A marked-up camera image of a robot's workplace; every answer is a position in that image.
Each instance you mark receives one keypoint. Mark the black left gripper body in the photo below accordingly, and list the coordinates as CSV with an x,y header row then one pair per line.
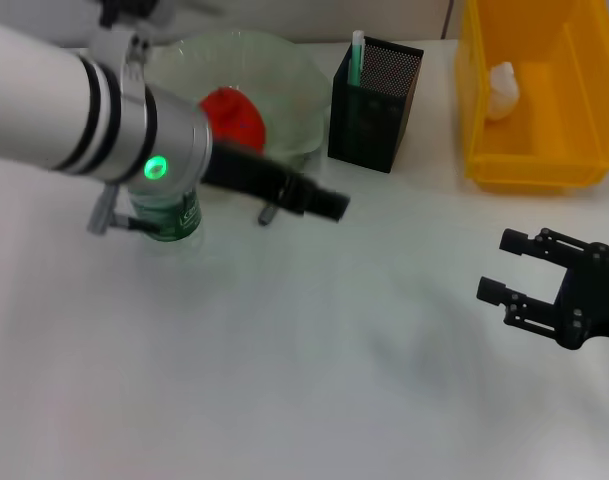
x,y
249,175

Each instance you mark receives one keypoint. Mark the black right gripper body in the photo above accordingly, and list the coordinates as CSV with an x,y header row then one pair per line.
x,y
594,300

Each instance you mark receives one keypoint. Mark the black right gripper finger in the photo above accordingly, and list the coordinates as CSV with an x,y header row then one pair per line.
x,y
491,290
516,242

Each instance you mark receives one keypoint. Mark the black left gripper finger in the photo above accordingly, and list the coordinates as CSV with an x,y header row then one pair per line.
x,y
324,202

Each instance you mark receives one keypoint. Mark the dark grey marker pen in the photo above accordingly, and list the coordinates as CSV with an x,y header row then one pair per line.
x,y
266,215

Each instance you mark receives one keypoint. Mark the red-orange knitted orange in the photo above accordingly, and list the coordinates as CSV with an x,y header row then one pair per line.
x,y
239,125

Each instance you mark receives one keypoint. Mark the clear green-label water bottle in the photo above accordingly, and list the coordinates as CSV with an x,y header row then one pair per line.
x,y
174,220

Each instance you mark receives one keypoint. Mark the white paper ball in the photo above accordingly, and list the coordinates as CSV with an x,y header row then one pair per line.
x,y
501,100

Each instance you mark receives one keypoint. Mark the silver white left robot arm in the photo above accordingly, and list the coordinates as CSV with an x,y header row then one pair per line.
x,y
44,100

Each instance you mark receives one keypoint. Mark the black mesh pen holder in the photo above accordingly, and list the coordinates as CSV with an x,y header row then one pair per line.
x,y
379,125

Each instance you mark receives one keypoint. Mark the green glass fruit bowl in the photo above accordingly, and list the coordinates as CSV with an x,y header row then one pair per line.
x,y
294,90

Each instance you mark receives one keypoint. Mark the yellow plastic bin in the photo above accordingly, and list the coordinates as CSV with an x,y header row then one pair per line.
x,y
549,150

